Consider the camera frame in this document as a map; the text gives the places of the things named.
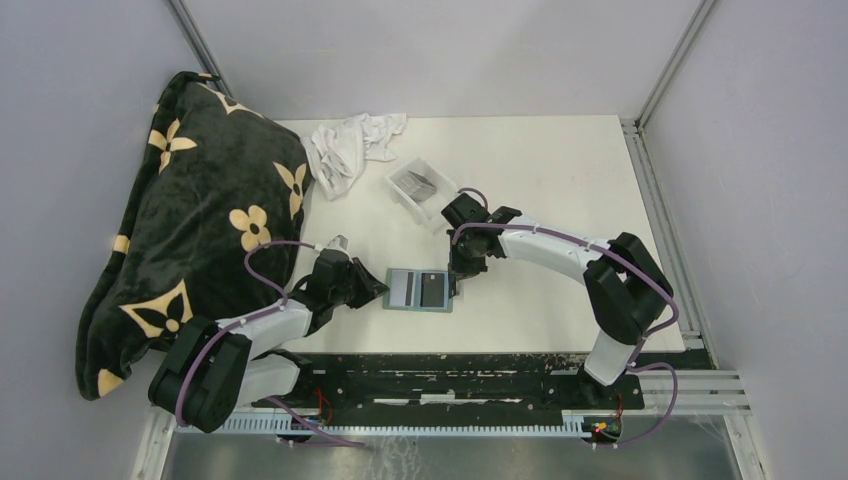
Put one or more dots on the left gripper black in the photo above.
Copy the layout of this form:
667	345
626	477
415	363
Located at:
370	286

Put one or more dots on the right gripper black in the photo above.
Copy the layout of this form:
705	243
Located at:
459	267

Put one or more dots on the black credit card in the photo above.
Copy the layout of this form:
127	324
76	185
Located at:
433	290

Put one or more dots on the green leather card holder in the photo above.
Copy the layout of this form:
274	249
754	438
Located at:
451	292

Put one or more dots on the silver VIP credit card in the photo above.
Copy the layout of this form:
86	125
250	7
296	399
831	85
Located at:
403	289

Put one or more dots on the clear plastic card box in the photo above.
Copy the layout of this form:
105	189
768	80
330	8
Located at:
426	214

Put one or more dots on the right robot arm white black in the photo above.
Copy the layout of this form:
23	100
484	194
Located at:
626	288

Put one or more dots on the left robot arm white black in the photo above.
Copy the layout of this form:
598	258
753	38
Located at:
216	366

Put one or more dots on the stack of credit cards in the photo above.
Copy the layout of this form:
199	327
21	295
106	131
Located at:
416	186

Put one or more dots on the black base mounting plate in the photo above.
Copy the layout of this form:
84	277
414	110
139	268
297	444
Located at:
457	390

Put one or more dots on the white crumpled cloth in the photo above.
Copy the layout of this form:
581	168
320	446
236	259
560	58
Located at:
338	155

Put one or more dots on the black floral blanket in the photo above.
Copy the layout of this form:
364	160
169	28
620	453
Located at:
210	229

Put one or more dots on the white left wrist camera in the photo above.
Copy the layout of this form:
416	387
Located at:
338	243

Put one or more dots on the aluminium rail frame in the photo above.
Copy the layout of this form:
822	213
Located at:
691	398

